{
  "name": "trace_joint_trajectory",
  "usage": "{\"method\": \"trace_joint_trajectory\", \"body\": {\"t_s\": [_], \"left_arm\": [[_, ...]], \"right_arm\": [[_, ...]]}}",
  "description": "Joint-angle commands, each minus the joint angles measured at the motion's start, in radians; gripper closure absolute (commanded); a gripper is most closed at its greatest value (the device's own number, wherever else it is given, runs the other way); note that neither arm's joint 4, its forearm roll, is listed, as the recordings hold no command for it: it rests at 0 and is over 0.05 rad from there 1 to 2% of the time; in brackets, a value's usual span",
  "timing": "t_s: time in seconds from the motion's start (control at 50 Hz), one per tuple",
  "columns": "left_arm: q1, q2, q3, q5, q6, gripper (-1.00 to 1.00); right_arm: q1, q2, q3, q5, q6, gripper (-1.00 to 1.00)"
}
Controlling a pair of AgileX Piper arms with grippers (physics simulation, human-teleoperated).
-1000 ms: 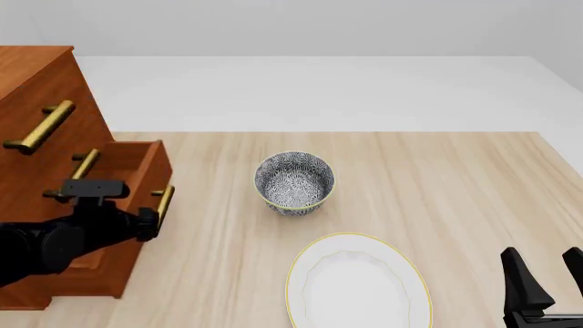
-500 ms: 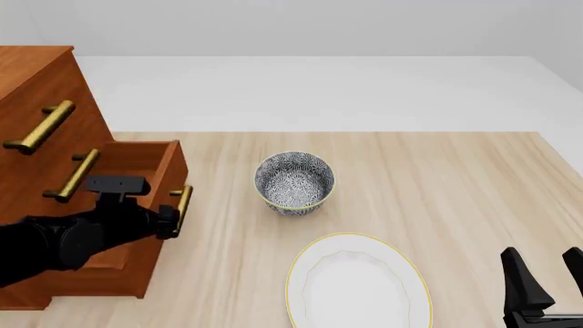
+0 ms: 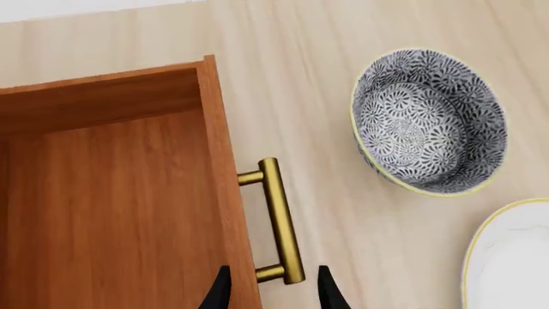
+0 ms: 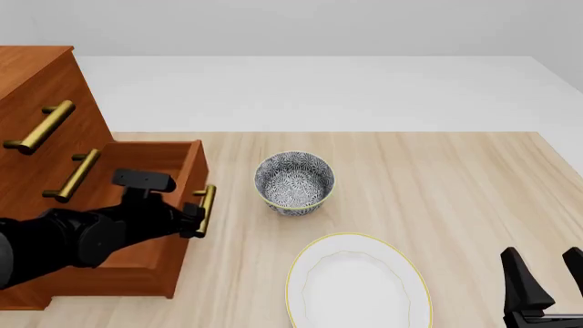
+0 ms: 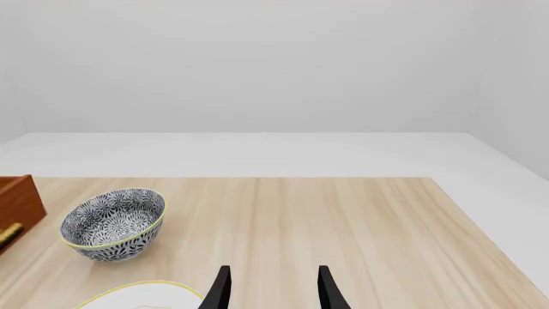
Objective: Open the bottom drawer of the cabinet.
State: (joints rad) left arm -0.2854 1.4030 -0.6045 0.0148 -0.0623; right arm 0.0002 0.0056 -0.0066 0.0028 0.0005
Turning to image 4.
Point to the blue-white patterned bowl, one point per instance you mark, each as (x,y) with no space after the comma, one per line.
(293,184)

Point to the wooden cabinet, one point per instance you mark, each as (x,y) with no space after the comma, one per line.
(27,68)

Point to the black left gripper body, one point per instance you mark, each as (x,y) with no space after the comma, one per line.
(175,220)

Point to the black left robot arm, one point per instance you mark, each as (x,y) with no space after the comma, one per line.
(68,235)

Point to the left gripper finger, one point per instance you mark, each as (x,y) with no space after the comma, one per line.
(195,210)
(193,233)

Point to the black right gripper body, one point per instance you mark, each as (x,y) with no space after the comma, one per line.
(542,319)

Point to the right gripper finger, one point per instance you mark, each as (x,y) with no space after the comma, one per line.
(575,270)
(524,283)

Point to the white plate with yellow rim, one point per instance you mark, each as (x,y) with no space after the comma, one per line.
(360,283)

